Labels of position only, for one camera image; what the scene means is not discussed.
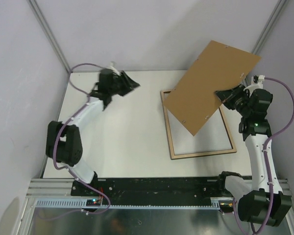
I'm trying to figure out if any brown cardboard backing board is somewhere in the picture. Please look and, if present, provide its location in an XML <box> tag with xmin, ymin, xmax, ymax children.
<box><xmin>164</xmin><ymin>40</ymin><xmax>261</xmax><ymax>136</ymax></box>

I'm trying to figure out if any right corner aluminium post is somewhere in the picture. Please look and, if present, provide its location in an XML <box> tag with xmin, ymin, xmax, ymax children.
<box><xmin>251</xmin><ymin>0</ymin><xmax>290</xmax><ymax>55</ymax></box>

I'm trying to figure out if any grey cable duct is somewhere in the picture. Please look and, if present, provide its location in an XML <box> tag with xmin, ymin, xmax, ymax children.
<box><xmin>34</xmin><ymin>197</ymin><xmax>221</xmax><ymax>210</ymax></box>

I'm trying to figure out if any landscape photo print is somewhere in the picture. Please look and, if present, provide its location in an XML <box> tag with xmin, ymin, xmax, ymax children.
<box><xmin>167</xmin><ymin>108</ymin><xmax>234</xmax><ymax>158</ymax></box>

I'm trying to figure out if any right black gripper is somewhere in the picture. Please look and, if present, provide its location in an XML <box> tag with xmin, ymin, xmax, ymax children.
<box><xmin>215</xmin><ymin>84</ymin><xmax>252</xmax><ymax>117</ymax></box>

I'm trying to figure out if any corner aluminium post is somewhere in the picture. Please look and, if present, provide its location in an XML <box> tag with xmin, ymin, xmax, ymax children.
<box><xmin>251</xmin><ymin>0</ymin><xmax>290</xmax><ymax>55</ymax></box>
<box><xmin>27</xmin><ymin>0</ymin><xmax>71</xmax><ymax>74</ymax></box>

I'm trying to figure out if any purple cable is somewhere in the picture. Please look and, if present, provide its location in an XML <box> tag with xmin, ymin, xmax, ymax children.
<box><xmin>232</xmin><ymin>77</ymin><xmax>294</xmax><ymax>234</ymax></box>
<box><xmin>36</xmin><ymin>63</ymin><xmax>113</xmax><ymax>222</ymax></box>

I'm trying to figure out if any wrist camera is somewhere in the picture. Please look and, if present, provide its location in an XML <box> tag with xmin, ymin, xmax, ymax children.
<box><xmin>244</xmin><ymin>75</ymin><xmax>265</xmax><ymax>94</ymax></box>
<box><xmin>106</xmin><ymin>61</ymin><xmax>121</xmax><ymax>76</ymax></box>

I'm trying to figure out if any black picture frame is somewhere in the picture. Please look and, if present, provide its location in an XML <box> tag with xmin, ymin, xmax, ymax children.
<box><xmin>160</xmin><ymin>89</ymin><xmax>237</xmax><ymax>160</ymax></box>

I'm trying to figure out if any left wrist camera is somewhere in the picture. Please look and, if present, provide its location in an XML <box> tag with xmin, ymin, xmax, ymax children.
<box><xmin>106</xmin><ymin>61</ymin><xmax>121</xmax><ymax>76</ymax></box>

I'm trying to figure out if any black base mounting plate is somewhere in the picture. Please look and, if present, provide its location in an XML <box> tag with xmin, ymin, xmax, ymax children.
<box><xmin>70</xmin><ymin>176</ymin><xmax>247</xmax><ymax>207</ymax></box>

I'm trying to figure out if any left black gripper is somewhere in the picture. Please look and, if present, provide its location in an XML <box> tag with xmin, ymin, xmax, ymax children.
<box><xmin>109</xmin><ymin>71</ymin><xmax>139</xmax><ymax>97</ymax></box>

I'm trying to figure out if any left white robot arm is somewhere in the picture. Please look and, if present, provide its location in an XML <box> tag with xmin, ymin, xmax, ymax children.
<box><xmin>46</xmin><ymin>66</ymin><xmax>140</xmax><ymax>196</ymax></box>

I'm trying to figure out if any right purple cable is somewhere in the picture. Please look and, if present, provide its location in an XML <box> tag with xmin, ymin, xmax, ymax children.
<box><xmin>232</xmin><ymin>77</ymin><xmax>294</xmax><ymax>234</ymax></box>

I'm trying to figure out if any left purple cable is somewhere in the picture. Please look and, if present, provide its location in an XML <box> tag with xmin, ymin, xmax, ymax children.
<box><xmin>36</xmin><ymin>63</ymin><xmax>113</xmax><ymax>222</ymax></box>

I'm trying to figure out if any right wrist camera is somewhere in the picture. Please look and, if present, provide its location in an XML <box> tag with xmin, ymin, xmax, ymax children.
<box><xmin>244</xmin><ymin>75</ymin><xmax>265</xmax><ymax>94</ymax></box>

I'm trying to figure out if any left corner aluminium post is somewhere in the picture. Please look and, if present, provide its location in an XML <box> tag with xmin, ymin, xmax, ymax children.
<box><xmin>27</xmin><ymin>0</ymin><xmax>71</xmax><ymax>74</ymax></box>

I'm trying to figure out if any aluminium frame rail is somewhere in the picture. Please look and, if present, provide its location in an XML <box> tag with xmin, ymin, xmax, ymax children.
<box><xmin>25</xmin><ymin>178</ymin><xmax>292</xmax><ymax>199</ymax></box>

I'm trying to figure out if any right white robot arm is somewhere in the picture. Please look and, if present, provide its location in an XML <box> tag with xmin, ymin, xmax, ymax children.
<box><xmin>215</xmin><ymin>85</ymin><xmax>292</xmax><ymax>227</ymax></box>

